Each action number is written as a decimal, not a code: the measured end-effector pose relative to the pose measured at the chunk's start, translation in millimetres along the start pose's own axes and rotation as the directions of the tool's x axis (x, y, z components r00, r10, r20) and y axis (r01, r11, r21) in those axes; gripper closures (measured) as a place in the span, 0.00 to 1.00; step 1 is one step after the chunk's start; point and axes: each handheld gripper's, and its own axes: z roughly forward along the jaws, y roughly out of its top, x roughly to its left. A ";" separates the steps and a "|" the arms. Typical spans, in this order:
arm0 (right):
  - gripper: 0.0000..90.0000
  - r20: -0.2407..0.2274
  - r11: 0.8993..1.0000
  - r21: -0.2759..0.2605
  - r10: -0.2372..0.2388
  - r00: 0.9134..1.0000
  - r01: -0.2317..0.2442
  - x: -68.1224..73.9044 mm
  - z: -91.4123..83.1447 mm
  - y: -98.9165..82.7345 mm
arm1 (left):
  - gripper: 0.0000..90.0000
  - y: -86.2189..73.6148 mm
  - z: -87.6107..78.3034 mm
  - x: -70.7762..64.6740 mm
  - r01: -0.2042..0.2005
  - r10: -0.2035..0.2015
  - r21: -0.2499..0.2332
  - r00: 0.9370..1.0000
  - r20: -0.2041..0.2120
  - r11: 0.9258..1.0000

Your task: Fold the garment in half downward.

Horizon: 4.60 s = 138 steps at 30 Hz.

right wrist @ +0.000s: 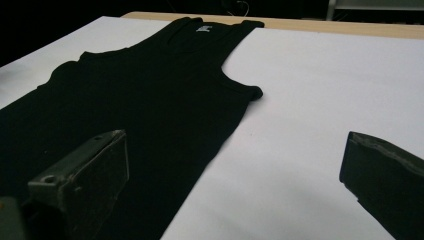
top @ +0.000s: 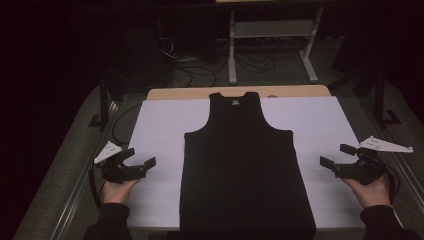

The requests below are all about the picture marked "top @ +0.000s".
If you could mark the white table mat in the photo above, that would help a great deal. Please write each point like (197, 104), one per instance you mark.
(160, 133)

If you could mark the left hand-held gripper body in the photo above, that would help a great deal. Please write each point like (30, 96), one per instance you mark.
(111, 168)

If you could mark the person's right hand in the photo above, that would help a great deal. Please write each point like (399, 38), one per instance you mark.
(373, 195)

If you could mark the black metal stand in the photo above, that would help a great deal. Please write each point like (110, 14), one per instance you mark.
(380, 100)
(104, 100)

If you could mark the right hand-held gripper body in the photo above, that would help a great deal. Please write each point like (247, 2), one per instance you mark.
(368, 166)

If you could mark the grey metal floor rail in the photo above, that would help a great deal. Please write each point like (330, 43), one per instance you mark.
(408, 180)
(80, 186)

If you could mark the person's left hand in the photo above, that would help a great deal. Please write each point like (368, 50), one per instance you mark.
(116, 193)

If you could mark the white metal table frame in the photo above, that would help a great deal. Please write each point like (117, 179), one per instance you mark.
(266, 29)

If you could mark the black tank top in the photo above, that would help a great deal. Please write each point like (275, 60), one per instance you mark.
(240, 166)

